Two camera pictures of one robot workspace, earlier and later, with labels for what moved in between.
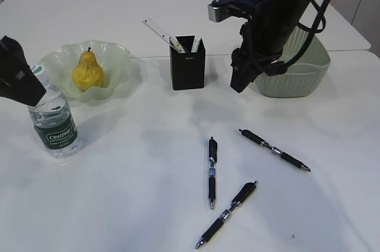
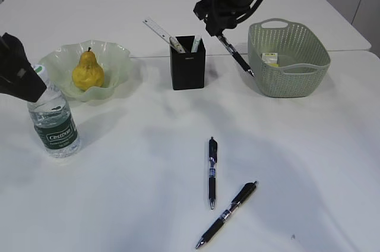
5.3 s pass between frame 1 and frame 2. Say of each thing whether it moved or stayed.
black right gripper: moved
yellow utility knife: stayed
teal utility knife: stayed
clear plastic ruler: stayed
